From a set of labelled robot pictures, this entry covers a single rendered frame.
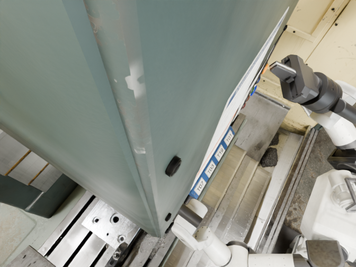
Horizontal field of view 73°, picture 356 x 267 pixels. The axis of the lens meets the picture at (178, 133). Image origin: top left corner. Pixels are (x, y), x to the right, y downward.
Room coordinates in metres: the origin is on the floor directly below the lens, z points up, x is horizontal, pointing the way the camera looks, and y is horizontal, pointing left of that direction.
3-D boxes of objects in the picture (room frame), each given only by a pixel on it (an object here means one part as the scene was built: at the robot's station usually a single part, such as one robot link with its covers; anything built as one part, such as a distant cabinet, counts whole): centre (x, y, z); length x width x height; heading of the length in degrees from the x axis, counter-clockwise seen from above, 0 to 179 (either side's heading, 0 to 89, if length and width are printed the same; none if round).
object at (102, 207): (0.16, 0.22, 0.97); 0.29 x 0.23 x 0.05; 154
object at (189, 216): (0.13, -0.05, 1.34); 0.11 x 0.11 x 0.11; 60
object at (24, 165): (0.42, 0.54, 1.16); 0.48 x 0.05 x 0.51; 154
